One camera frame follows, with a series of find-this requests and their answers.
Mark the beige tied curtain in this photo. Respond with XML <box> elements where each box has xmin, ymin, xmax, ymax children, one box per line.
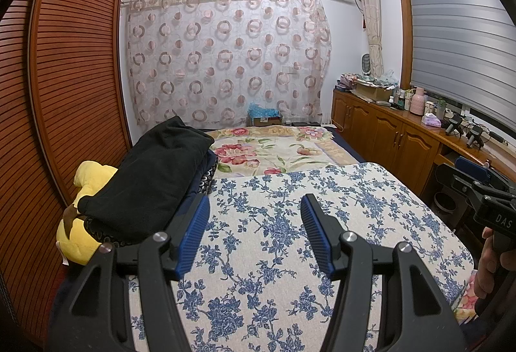
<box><xmin>355</xmin><ymin>0</ymin><xmax>383</xmax><ymax>76</ymax></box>

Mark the pink bottle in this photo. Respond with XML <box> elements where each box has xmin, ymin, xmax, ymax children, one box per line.
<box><xmin>410</xmin><ymin>86</ymin><xmax>426</xmax><ymax>114</ymax></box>

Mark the pink floral bed sheet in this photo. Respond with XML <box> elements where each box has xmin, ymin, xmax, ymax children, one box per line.
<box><xmin>453</xmin><ymin>271</ymin><xmax>484</xmax><ymax>322</ymax></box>

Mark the floral fabric pile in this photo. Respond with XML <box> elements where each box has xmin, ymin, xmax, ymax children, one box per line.
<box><xmin>339</xmin><ymin>72</ymin><xmax>398</xmax><ymax>88</ymax></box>

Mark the navy mattress sheet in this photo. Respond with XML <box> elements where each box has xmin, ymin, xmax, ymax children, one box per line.
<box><xmin>322</xmin><ymin>125</ymin><xmax>363</xmax><ymax>163</ymax></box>

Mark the blue plastic bag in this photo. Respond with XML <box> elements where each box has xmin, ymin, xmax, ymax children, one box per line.
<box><xmin>247</xmin><ymin>101</ymin><xmax>283</xmax><ymax>121</ymax></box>

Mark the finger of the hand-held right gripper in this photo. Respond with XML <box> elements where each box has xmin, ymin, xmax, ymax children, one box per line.
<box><xmin>434</xmin><ymin>156</ymin><xmax>504</xmax><ymax>195</ymax></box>
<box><xmin>467</xmin><ymin>179</ymin><xmax>516</xmax><ymax>203</ymax></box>

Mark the wooden slatted wardrobe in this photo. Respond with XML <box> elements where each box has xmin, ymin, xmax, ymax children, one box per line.
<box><xmin>0</xmin><ymin>0</ymin><xmax>134</xmax><ymax>345</ymax></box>

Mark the circle-patterned sheer curtain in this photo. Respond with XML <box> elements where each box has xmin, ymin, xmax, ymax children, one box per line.
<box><xmin>123</xmin><ymin>0</ymin><xmax>333</xmax><ymax>127</ymax></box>

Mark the wooden sideboard cabinet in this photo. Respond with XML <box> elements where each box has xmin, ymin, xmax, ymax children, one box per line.
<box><xmin>331</xmin><ymin>88</ymin><xmax>516</xmax><ymax>199</ymax></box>

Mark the red floral blanket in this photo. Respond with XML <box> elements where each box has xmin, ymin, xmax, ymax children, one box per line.
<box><xmin>203</xmin><ymin>126</ymin><xmax>361</xmax><ymax>179</ymax></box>

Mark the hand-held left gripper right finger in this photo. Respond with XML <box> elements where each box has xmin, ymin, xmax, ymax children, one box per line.
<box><xmin>300</xmin><ymin>193</ymin><xmax>470</xmax><ymax>340</ymax></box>

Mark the dark patterned folded garment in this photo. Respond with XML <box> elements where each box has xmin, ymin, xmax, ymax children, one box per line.
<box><xmin>83</xmin><ymin>158</ymin><xmax>220</xmax><ymax>250</ymax></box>

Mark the group of toiletry bottles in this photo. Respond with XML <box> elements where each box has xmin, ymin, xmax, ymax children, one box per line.
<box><xmin>389</xmin><ymin>88</ymin><xmax>416</xmax><ymax>111</ymax></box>

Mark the yellow plush toy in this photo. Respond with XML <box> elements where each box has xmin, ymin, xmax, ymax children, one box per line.
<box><xmin>55</xmin><ymin>160</ymin><xmax>119</xmax><ymax>266</ymax></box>

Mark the grey window blind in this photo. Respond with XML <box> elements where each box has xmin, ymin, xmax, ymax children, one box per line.
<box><xmin>405</xmin><ymin>0</ymin><xmax>516</xmax><ymax>131</ymax></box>

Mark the black handheld device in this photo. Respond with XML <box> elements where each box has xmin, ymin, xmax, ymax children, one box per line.
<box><xmin>465</xmin><ymin>124</ymin><xmax>486</xmax><ymax>149</ymax></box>
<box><xmin>443</xmin><ymin>113</ymin><xmax>464</xmax><ymax>136</ymax></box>

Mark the large flat cardboard box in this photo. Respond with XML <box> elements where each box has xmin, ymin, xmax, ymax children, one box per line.
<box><xmin>355</xmin><ymin>82</ymin><xmax>393</xmax><ymax>102</ymax></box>

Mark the blue floral bed cover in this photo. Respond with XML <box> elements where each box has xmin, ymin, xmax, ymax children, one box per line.
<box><xmin>127</xmin><ymin>162</ymin><xmax>474</xmax><ymax>352</ymax></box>

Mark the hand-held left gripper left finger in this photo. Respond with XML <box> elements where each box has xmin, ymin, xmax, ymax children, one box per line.
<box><xmin>50</xmin><ymin>194</ymin><xmax>211</xmax><ymax>338</ymax></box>

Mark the person's right hand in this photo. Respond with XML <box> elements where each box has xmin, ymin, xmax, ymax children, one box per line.
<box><xmin>472</xmin><ymin>227</ymin><xmax>506</xmax><ymax>300</ymax></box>

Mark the black printed t-shirt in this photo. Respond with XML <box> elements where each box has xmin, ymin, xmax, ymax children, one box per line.
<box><xmin>76</xmin><ymin>116</ymin><xmax>215</xmax><ymax>242</ymax></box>

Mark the small cardboard box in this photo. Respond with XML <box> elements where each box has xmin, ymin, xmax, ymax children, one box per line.
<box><xmin>250</xmin><ymin>115</ymin><xmax>283</xmax><ymax>127</ymax></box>

